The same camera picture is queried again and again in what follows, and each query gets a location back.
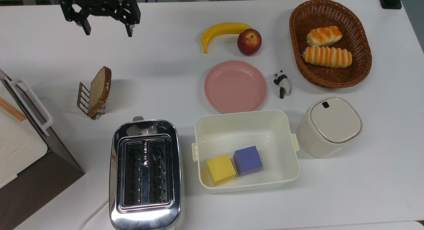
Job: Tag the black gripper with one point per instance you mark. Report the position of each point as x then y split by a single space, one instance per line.
96 1

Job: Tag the brown-crusted bread slice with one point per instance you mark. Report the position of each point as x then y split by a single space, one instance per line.
99 87

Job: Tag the chrome and cream toaster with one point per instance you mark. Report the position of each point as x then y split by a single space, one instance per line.
145 216

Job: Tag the short striped bread roll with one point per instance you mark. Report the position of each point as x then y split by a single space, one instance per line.
323 36

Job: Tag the long striped bread roll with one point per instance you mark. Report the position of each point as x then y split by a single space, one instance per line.
326 57

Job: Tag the metal toast rack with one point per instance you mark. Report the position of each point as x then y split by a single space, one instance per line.
82 96

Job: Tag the yellow banana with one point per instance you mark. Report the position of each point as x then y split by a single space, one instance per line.
222 28

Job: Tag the red apple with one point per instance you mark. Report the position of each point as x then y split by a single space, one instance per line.
249 43

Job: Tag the pink plate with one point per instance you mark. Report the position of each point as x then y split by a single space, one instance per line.
235 87

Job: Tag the dark brown box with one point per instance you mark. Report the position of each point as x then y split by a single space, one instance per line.
49 177

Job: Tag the white plastic container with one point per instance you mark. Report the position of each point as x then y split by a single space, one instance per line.
245 130

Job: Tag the panda figurine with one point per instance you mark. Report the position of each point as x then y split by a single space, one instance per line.
284 86

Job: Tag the yellow foam cube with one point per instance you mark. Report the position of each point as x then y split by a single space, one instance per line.
221 168

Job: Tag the purple foam cube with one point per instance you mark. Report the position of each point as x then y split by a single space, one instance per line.
247 160

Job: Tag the cream lidded trash can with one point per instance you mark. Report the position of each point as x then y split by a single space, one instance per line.
334 120

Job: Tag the brown wicker basket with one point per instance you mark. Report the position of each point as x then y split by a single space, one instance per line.
359 41

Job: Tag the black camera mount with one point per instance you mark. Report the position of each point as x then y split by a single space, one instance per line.
390 1

